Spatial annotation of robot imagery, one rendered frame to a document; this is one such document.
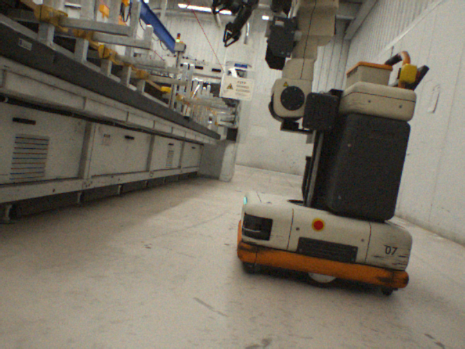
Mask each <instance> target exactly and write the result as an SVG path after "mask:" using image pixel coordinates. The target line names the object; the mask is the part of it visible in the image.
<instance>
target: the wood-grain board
mask: <svg viewBox="0 0 465 349"><path fill-rule="evenodd" d="M20 4H22V5H24V6H25V7H27V8H29V9H30V10H32V11H34V9H35V7H36V6H37V4H36V3H35V2H33V1H31V0H20ZM88 46H89V47H90V48H92V49H93V50H95V51H98V49H99V46H91V45H88ZM148 84H149V85H151V86H152V87H154V88H155V89H157V90H159V91H160V92H162V91H161V87H159V86H158V85H157V84H155V83H153V82H152V81H151V82H150V83H148ZM162 93H164V92H162Z"/></svg>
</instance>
